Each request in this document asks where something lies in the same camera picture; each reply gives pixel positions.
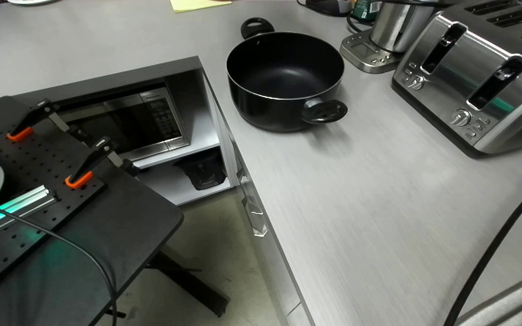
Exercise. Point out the black cooking pot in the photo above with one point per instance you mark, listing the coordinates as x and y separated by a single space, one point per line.
284 82

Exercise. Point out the small black trash bin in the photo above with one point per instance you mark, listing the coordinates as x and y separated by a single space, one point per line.
203 169

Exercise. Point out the yellow sticky notepad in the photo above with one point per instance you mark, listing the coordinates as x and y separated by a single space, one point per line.
183 6

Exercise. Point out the stainless steel electric kettle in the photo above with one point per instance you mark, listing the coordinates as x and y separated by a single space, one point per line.
397 26

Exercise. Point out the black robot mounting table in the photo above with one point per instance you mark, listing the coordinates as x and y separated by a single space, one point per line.
78 269

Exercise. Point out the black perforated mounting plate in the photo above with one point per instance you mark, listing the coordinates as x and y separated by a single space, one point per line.
45 158

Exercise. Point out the silver four-slot toaster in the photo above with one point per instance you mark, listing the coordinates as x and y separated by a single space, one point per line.
464 75

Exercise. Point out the silver cabinet drawer handle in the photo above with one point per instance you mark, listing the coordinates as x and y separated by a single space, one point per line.
252 207

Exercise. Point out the orange-handled clamp near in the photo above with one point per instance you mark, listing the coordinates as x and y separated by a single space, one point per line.
101 151

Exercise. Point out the orange-handled clamp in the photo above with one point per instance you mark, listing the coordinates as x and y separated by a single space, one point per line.
101 151
38 113

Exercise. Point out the orange-handled clamp far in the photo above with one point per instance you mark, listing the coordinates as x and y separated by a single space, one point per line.
38 113

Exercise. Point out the aluminium extrusion rail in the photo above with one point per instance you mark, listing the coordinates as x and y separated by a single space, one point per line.
23 205

